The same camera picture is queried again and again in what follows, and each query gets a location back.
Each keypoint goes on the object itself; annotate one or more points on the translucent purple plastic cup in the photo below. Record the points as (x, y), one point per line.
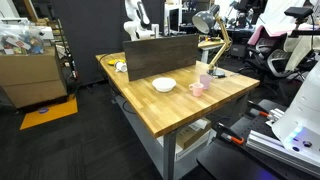
(206, 81)

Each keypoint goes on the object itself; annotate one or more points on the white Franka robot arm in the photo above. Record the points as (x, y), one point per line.
(306, 106)

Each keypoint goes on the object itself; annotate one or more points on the idle white robot arm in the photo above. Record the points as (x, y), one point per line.
(140, 31)

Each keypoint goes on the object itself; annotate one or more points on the white bowl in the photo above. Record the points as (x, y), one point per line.
(164, 84)

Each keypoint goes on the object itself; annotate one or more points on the dark wood backdrop board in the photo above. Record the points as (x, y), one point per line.
(156, 56)

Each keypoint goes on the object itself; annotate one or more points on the white mug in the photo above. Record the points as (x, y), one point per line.
(121, 67)

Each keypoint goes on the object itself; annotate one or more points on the small brown cardboard box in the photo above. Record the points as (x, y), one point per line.
(191, 135)

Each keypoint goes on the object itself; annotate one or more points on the yellow plate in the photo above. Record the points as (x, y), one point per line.
(113, 62)

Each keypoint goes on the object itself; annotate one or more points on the white flat box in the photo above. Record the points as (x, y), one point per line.
(196, 148)

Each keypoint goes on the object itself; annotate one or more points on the computer monitor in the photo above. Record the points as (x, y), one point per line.
(173, 18)

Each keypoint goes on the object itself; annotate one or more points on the black orange bar clamp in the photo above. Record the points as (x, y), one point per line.
(230, 135)
(258, 109)

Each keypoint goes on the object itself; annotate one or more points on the black partition panel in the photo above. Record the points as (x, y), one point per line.
(93, 33)

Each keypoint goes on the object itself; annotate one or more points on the black perforated robot platform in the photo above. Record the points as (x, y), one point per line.
(230, 160)

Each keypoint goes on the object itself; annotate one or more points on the black metal rack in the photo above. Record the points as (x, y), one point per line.
(63, 40)

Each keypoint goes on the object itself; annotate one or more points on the pink chair backrest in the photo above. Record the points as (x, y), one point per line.
(256, 35)

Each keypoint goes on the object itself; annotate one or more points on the yellow floor mat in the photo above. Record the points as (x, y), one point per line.
(50, 115)

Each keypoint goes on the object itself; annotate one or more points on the blue tape roll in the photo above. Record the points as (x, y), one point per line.
(43, 110)

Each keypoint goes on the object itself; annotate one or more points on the black grey office chair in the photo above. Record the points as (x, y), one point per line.
(276, 63)

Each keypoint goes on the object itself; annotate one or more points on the large brown cardboard box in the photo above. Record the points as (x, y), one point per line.
(30, 76)

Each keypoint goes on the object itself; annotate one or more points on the cream cloth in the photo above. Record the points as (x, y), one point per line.
(295, 51)

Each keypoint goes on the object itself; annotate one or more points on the clear plastic bag of items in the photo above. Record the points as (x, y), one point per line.
(20, 38)

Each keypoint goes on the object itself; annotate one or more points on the grey metal table frame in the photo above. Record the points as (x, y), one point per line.
(169, 153)

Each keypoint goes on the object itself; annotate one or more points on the aluminium extrusion rail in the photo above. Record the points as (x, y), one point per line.
(266, 145)
(275, 115)

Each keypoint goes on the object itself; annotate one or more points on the black camera on stand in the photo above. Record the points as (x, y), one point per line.
(298, 11)

